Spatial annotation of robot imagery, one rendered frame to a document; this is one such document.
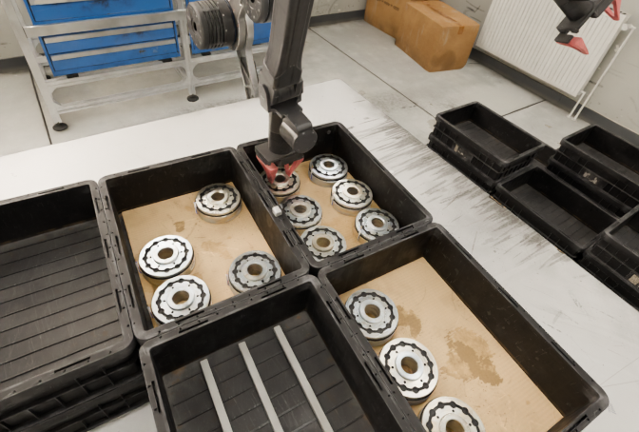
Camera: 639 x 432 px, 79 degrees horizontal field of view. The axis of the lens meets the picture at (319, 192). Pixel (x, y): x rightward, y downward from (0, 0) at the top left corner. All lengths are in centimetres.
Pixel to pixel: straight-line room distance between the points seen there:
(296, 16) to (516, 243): 89
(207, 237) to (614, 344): 97
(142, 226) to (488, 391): 76
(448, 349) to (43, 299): 75
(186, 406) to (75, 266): 37
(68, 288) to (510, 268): 103
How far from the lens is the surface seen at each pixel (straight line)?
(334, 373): 74
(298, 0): 64
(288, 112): 80
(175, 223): 93
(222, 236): 89
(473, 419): 75
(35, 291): 91
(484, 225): 125
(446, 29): 363
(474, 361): 82
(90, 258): 92
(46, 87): 273
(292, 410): 71
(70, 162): 138
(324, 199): 97
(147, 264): 83
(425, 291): 86
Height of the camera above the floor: 151
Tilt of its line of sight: 44 degrees down
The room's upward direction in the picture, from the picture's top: 8 degrees clockwise
